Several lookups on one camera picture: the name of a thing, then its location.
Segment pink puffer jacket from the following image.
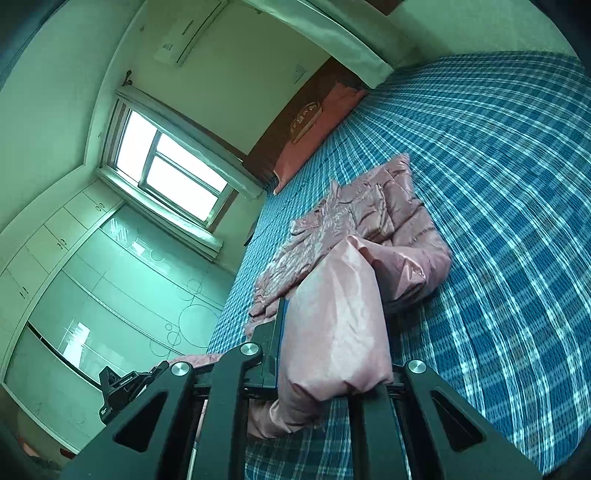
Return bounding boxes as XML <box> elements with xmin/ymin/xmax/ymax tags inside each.
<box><xmin>168</xmin><ymin>153</ymin><xmax>454</xmax><ymax>440</ymax></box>

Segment white sliding wardrobe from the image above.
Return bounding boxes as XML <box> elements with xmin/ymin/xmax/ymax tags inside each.
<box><xmin>1</xmin><ymin>181</ymin><xmax>233</xmax><ymax>451</ymax></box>

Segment left window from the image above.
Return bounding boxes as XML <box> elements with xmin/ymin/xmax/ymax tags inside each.
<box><xmin>102</xmin><ymin>100</ymin><xmax>236</xmax><ymax>232</ymax></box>

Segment blue plaid bed sheet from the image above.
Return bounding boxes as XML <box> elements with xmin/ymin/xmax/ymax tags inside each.
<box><xmin>208</xmin><ymin>51</ymin><xmax>590</xmax><ymax>474</ymax></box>

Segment dark wooden headboard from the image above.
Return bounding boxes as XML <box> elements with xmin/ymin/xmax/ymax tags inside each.
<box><xmin>242</xmin><ymin>57</ymin><xmax>367</xmax><ymax>185</ymax></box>

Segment small brown embroidered cushion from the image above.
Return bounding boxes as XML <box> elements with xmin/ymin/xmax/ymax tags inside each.
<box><xmin>290</xmin><ymin>101</ymin><xmax>322</xmax><ymax>144</ymax></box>

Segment orange red pillow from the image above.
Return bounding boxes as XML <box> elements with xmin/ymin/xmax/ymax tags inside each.
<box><xmin>273</xmin><ymin>83</ymin><xmax>368</xmax><ymax>195</ymax></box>

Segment light green right curtain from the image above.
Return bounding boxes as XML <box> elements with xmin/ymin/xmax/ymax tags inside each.
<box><xmin>249</xmin><ymin>0</ymin><xmax>421</xmax><ymax>89</ymax></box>

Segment white wall air conditioner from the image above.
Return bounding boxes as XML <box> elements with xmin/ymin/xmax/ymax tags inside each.
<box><xmin>153</xmin><ymin>0</ymin><xmax>228</xmax><ymax>67</ymax></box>

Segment wall switch plate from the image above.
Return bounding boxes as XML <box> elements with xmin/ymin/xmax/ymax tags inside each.
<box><xmin>293</xmin><ymin>64</ymin><xmax>307</xmax><ymax>84</ymax></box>

